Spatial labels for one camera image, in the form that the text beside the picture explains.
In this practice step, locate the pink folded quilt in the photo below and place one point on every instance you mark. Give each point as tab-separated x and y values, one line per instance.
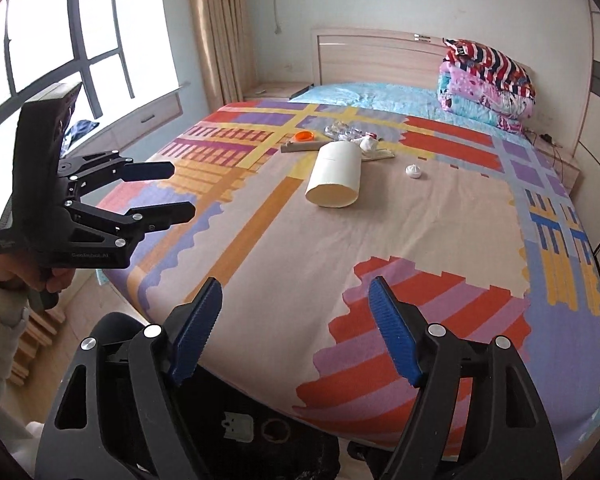
475	87

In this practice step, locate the orange bottle cap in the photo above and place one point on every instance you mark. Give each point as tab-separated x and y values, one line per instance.
305	136

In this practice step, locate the person's left hand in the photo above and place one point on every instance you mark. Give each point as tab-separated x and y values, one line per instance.
60	277

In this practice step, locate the bed with blue sheet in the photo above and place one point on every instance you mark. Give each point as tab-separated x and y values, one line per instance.
370	95

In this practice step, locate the beige curtain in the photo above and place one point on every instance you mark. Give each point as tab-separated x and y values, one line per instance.
220	30

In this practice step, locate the black bag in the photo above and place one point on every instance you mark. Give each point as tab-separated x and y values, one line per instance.
260	440

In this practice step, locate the blue cloth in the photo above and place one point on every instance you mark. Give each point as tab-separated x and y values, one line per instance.
80	132

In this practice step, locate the wooden headboard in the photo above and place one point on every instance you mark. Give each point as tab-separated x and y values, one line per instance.
370	55

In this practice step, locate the white tissue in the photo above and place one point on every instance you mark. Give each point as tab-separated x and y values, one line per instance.
367	144

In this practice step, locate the white paper cylinder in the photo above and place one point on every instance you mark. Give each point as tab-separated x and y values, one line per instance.
335	175

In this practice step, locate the window seat cabinet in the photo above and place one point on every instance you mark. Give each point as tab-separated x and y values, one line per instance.
145	115

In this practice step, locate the window with dark frame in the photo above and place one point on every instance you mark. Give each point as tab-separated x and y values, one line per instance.
45	25

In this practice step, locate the pill blister pack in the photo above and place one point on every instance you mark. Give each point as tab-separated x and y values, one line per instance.
340	132

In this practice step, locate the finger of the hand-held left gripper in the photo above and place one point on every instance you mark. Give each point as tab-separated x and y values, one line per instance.
150	170
170	212

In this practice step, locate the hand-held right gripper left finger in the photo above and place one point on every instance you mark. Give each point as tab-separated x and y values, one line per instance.
195	332

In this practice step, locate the multicoloured patterned blanket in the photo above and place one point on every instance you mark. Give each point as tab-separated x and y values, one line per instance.
430	220

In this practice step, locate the blue folded quilt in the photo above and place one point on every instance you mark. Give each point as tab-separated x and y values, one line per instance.
480	110

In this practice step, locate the striped folded quilt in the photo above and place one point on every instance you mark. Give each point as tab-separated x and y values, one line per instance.
485	62

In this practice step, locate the paper packet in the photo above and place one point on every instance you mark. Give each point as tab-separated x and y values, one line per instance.
380	156

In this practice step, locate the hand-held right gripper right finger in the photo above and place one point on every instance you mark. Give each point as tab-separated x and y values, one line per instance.
395	332

